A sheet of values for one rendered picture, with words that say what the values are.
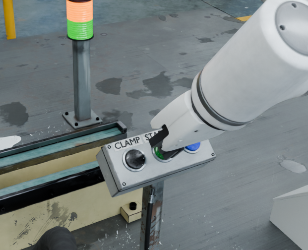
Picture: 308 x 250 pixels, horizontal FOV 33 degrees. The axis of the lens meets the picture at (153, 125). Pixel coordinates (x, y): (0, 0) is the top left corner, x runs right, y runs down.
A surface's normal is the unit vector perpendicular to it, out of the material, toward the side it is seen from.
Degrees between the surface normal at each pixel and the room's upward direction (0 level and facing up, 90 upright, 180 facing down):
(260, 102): 124
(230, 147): 0
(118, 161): 38
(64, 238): 28
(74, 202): 90
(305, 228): 90
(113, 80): 0
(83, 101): 90
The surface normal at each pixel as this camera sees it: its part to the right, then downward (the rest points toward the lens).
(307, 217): -0.86, 0.23
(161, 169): 0.36, -0.38
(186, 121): -0.69, 0.32
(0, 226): 0.52, 0.47
